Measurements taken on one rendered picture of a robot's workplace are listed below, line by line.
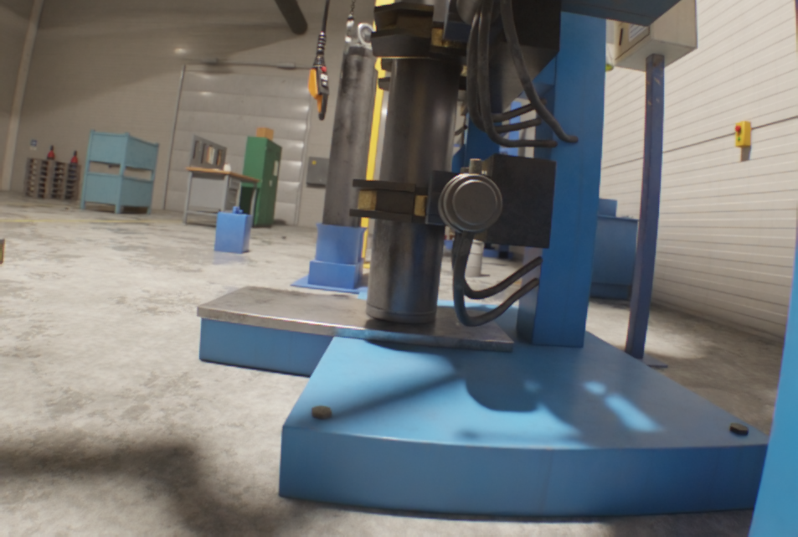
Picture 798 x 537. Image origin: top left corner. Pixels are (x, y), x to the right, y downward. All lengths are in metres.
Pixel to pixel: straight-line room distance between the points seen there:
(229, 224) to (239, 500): 3.34
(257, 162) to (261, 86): 4.94
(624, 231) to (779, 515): 3.11
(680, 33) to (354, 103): 1.74
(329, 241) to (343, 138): 0.61
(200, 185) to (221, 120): 6.23
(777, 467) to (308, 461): 0.57
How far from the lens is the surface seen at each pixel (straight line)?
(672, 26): 1.83
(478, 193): 0.77
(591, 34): 1.44
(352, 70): 2.69
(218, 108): 13.41
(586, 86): 1.37
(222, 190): 7.06
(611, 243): 3.49
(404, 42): 1.18
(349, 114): 2.61
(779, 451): 0.52
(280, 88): 12.92
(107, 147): 9.04
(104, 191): 8.98
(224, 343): 1.25
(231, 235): 3.93
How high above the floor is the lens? 0.44
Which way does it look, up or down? 2 degrees up
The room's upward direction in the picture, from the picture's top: 6 degrees clockwise
